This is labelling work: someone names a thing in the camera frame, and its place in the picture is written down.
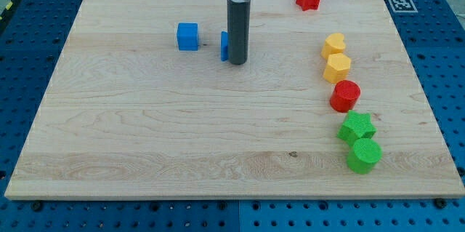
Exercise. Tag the blue cube block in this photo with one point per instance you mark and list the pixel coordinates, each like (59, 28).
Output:
(187, 36)

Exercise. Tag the blue block behind rod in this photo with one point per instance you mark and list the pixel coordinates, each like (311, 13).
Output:
(224, 46)

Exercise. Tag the wooden board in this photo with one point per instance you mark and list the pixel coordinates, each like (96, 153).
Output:
(129, 116)

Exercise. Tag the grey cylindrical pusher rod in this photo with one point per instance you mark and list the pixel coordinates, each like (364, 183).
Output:
(238, 16)

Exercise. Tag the yellow hexagon block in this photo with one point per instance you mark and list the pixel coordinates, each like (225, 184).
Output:
(337, 68)

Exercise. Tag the red cylinder block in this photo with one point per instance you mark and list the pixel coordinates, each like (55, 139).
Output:
(345, 95)

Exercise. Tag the yellow heart block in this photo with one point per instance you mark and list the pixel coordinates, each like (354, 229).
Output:
(333, 44)

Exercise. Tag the green star block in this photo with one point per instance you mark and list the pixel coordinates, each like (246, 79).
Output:
(356, 126)

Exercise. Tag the green cylinder block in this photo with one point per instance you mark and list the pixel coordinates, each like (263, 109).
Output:
(364, 155)

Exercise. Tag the fiducial marker tag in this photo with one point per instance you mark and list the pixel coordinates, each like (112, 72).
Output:
(402, 6)

